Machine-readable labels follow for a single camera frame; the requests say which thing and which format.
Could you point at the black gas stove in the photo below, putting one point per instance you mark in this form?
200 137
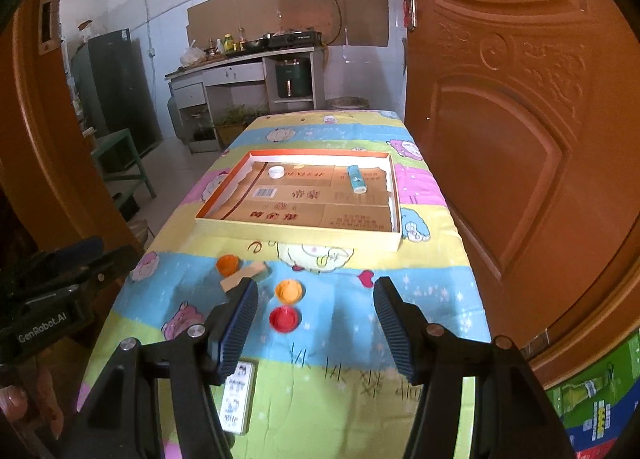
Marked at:
295 39

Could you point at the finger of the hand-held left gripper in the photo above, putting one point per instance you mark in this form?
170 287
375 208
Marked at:
75 249
107 264

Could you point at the green air fryer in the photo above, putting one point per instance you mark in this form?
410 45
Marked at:
292 79

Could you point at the gold rectangular block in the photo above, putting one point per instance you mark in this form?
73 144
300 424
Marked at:
247 275

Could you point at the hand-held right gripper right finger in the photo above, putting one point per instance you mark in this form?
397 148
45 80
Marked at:
395 334

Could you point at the shallow orange-rimmed cardboard box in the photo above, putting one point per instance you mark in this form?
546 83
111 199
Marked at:
300 237

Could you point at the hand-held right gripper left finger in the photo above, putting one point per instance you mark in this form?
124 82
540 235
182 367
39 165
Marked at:
240 324

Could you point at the green wooden stool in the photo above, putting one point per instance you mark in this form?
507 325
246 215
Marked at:
120 141

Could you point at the white plastic bag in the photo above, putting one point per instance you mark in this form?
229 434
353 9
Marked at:
192 56

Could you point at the yellow green bottle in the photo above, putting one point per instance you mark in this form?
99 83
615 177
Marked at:
229 44

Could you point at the person's left hand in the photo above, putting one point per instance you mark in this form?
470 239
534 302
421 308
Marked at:
10 401

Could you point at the orange wooden door leaf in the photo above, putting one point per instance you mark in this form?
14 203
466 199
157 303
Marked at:
30 139

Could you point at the white round cap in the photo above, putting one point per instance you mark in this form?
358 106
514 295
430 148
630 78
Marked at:
276 172

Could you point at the door latch plate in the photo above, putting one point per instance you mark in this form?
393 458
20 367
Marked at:
48 21

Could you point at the wooden plant box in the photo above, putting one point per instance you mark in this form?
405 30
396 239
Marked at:
235 131

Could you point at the cartoon printed blanket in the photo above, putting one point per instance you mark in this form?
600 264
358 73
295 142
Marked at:
350 259

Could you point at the grey kitchen desk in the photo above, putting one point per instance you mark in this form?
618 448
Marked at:
235 74

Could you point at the white printed packet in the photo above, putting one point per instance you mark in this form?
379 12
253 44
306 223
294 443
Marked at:
240 399

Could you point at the round lidded basin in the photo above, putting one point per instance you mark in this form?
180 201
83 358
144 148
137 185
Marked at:
349 103

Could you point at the green printed carton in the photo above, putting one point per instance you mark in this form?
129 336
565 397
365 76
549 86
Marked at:
595 404

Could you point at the cardboard wall sheet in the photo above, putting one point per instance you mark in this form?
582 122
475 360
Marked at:
212 19
305 9
256 9
367 9

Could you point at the orange carved wooden door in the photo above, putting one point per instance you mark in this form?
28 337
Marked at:
500 139

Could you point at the dark green refrigerator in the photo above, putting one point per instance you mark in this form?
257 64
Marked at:
115 84

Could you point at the small teal white bottle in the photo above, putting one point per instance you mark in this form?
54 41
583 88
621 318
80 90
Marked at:
356 179

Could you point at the red bottle cap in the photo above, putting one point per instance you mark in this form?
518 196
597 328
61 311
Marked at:
284 319

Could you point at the grey gas cylinder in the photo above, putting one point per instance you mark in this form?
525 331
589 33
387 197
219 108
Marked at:
174 116

